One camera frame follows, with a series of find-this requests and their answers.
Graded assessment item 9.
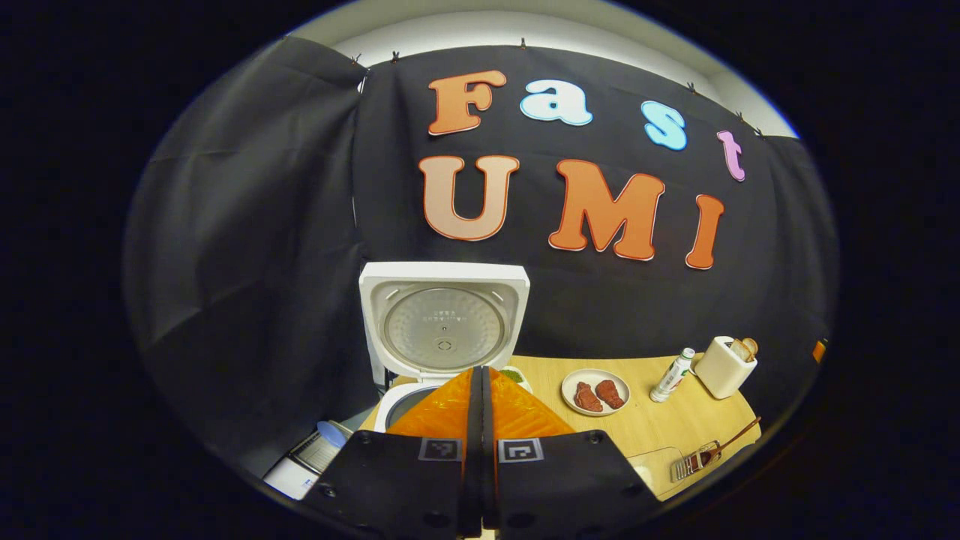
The white divided condiment dish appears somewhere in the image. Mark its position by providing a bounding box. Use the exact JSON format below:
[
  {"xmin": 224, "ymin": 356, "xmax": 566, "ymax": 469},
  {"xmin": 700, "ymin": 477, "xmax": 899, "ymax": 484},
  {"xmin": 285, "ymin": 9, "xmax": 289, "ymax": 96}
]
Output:
[{"xmin": 498, "ymin": 365, "xmax": 534, "ymax": 396}]

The dark wooden spoon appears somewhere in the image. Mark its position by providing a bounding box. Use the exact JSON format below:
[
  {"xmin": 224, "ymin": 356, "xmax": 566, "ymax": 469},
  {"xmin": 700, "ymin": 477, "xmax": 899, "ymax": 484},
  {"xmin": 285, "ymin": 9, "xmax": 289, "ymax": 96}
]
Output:
[{"xmin": 697, "ymin": 417, "xmax": 762, "ymax": 466}]

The black backdrop cloth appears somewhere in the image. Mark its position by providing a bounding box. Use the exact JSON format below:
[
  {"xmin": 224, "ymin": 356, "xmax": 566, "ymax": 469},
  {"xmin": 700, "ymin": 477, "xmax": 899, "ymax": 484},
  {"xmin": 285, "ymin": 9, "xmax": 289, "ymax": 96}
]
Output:
[{"xmin": 124, "ymin": 36, "xmax": 837, "ymax": 481}]

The metal wire chopstick holder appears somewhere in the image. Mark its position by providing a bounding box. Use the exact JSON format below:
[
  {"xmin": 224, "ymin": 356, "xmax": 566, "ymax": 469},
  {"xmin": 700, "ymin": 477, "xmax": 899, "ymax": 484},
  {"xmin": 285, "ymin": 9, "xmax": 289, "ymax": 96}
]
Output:
[{"xmin": 670, "ymin": 440, "xmax": 723, "ymax": 483}]

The white toaster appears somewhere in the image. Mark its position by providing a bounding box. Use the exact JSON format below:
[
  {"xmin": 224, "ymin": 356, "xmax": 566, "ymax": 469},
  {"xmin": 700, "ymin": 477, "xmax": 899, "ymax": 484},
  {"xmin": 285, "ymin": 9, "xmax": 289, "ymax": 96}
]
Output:
[{"xmin": 694, "ymin": 336, "xmax": 758, "ymax": 400}]

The clear plastic tray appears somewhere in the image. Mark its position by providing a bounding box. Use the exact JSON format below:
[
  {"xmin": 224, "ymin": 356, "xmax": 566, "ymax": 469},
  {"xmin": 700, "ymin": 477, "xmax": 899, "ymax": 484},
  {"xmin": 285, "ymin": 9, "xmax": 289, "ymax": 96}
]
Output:
[{"xmin": 626, "ymin": 447, "xmax": 680, "ymax": 502}]

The white drink bottle green cap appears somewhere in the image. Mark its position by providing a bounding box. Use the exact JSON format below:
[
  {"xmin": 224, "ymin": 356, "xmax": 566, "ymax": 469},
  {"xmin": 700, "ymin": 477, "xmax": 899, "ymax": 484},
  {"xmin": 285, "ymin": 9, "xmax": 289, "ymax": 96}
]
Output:
[{"xmin": 649, "ymin": 347, "xmax": 696, "ymax": 404}]

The white round plate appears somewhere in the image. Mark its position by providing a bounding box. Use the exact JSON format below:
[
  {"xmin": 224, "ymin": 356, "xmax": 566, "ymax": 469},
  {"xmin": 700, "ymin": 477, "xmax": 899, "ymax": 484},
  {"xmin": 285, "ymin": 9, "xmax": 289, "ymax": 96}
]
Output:
[{"xmin": 561, "ymin": 368, "xmax": 632, "ymax": 417}]

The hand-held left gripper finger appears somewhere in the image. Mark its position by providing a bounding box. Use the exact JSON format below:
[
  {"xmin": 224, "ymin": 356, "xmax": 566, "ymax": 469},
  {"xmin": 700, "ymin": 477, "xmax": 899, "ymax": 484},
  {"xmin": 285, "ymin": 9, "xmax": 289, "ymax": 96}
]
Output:
[
  {"xmin": 304, "ymin": 366, "xmax": 485, "ymax": 539},
  {"xmin": 482, "ymin": 366, "xmax": 665, "ymax": 537}
]

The white rice cooker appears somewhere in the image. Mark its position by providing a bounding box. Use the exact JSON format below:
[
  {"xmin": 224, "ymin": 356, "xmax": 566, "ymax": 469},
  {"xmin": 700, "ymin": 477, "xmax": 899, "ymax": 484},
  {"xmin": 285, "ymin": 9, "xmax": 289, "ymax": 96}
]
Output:
[{"xmin": 358, "ymin": 261, "xmax": 532, "ymax": 436}]

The white and blue device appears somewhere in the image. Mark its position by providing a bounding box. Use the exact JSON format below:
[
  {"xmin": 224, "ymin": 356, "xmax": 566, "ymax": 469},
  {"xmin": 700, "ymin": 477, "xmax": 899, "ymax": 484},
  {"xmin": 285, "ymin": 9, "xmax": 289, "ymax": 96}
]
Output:
[{"xmin": 262, "ymin": 420, "xmax": 355, "ymax": 501}]

